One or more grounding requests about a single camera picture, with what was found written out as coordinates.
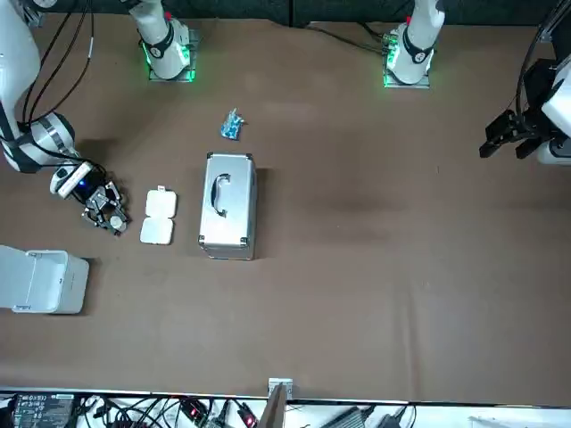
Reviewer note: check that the black labelled power adapter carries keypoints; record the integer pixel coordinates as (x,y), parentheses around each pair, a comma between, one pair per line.
(42,410)

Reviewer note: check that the white open pill box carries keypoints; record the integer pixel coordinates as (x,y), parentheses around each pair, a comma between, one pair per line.
(158,223)

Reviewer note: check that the blue and white packet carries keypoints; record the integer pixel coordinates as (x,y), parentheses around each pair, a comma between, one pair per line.
(232,127)

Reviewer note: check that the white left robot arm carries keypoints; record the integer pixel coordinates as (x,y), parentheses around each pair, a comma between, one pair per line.
(415,49)

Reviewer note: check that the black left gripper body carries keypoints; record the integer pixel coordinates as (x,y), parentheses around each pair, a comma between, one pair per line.
(537,89)

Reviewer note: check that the aluminium camera post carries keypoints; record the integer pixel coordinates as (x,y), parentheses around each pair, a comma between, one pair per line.
(275,405)

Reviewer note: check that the white bin with open lid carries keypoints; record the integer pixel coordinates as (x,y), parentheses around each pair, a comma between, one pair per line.
(49,281)

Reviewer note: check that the grey power brick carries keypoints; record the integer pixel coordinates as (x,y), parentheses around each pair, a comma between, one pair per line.
(350,419)

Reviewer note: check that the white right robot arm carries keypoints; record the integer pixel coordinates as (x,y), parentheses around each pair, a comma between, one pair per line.
(18,67)

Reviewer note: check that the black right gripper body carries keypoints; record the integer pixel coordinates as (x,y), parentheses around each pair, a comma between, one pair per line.
(89,187)

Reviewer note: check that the silver aluminium carry case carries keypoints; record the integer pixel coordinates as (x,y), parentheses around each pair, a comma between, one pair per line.
(227,209)

